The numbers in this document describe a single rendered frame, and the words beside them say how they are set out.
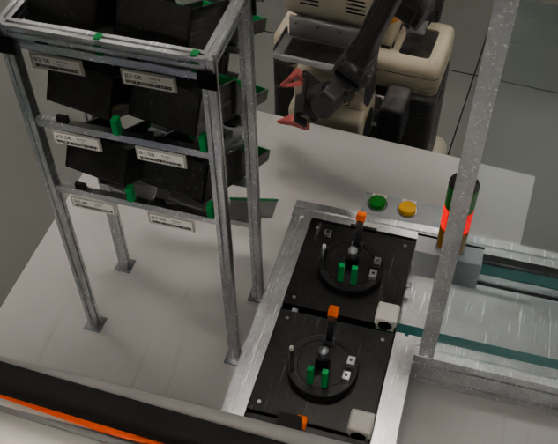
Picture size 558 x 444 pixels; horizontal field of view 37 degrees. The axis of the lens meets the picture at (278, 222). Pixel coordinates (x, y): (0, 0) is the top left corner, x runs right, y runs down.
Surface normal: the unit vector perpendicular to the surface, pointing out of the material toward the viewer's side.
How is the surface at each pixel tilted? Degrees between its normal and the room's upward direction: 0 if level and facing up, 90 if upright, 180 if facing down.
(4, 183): 0
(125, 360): 0
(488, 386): 90
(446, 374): 90
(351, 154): 0
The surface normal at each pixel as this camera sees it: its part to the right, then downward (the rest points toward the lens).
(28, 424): 0.12, -0.88
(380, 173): -0.01, -0.66
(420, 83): -0.34, 0.71
